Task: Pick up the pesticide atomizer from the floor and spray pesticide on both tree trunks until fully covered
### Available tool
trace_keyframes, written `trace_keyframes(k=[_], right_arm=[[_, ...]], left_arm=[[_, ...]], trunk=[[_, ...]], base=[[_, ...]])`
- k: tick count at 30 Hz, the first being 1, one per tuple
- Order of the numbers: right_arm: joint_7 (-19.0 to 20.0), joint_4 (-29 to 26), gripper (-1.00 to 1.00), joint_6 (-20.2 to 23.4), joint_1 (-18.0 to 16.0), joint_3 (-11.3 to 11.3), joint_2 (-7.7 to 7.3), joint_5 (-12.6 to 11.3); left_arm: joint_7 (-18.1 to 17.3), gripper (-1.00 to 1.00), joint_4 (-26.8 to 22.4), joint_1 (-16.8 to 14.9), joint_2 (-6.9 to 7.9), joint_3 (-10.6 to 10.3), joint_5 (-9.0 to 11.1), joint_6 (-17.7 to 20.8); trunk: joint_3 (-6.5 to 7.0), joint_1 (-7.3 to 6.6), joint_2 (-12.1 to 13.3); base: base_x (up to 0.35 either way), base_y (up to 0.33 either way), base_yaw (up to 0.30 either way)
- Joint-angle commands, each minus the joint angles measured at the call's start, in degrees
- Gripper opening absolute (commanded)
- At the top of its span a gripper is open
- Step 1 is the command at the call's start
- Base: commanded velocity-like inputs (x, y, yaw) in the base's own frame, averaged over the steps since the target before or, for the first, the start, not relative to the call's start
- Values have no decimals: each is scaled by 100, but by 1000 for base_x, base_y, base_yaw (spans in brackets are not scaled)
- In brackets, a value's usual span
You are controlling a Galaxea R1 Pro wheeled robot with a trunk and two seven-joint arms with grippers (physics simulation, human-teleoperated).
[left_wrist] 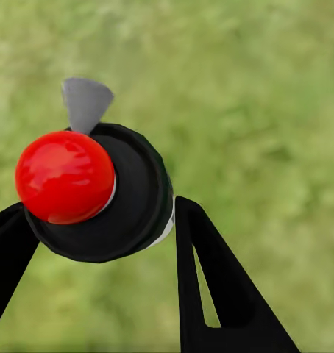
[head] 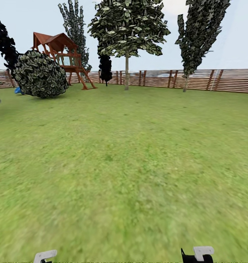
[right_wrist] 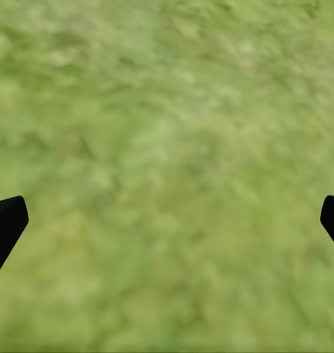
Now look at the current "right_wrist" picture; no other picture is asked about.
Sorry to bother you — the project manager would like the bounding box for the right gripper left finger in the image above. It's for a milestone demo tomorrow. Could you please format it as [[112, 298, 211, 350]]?
[[0, 196, 29, 269]]

